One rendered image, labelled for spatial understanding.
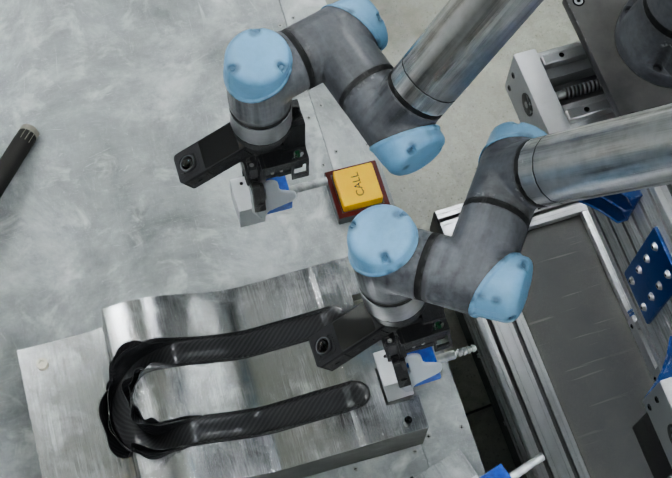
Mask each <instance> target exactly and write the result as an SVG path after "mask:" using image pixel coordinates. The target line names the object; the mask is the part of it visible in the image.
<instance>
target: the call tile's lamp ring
mask: <svg viewBox="0 0 672 478"><path fill-rule="evenodd" d="M366 163H372V165H373V168H374V171H375V174H376V177H377V180H378V183H379V186H380V189H381V192H382V195H383V199H384V202H385V203H382V204H387V205H390V203H389V200H388V197H387V194H386V191H385V188H384V185H383V182H382V179H381V176H380V173H379V170H378V167H377V164H376V161H375V160H373V161H369V162H365V163H361V164H357V165H353V166H349V167H345V168H341V169H337V170H333V171H329V172H325V175H326V177H327V180H328V185H329V188H330V191H331V194H332V197H333V200H334V204H335V207H336V210H337V213H338V216H339V219H342V218H346V217H350V216H353V215H357V214H359V213H360V212H362V211H363V210H365V209H367V208H369V207H366V208H362V209H358V210H355V211H351V212H347V213H342V210H341V207H340V204H339V201H338V197H337V194H336V191H335V188H334V185H333V182H332V179H331V176H330V175H333V172H334V171H338V170H342V169H346V168H350V167H354V166H358V165H362V164H366Z"/></svg>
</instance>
